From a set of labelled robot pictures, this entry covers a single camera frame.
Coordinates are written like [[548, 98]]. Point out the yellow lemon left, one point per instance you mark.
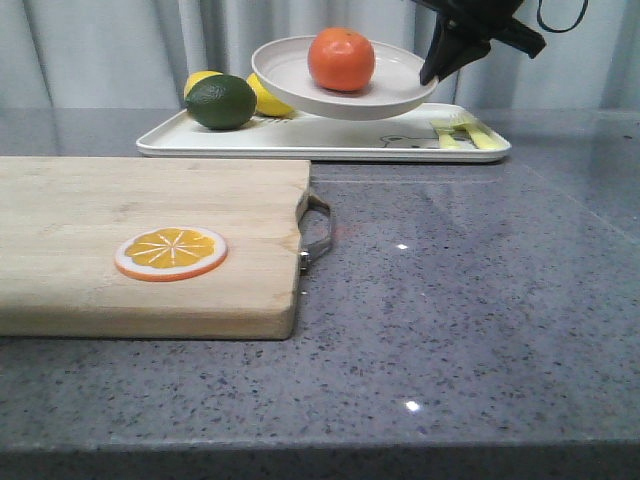
[[197, 80]]

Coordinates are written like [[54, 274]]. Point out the metal cutting board handle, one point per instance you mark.
[[316, 225]]

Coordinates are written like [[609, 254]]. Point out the yellow lemon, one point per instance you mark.
[[267, 104], [197, 80]]

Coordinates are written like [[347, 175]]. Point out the orange mandarin fruit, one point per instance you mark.
[[341, 59]]

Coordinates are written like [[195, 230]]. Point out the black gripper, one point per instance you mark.
[[460, 35]]

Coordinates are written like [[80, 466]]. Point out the white rectangular tray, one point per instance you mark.
[[405, 138]]

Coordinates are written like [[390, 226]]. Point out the green lime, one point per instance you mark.
[[221, 102]]

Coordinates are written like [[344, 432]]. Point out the wooden cutting board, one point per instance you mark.
[[63, 219]]

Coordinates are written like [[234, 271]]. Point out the grey curtain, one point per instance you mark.
[[138, 54]]

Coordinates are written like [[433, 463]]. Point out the beige round plate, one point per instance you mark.
[[394, 88]]

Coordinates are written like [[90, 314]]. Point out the yellow plastic fork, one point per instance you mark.
[[471, 125]]

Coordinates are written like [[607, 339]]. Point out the yellow lemon right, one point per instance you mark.
[[267, 104]]

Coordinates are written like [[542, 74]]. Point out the orange slice toy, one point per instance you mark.
[[171, 254]]

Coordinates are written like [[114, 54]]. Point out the yellow plastic knife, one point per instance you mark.
[[445, 133]]

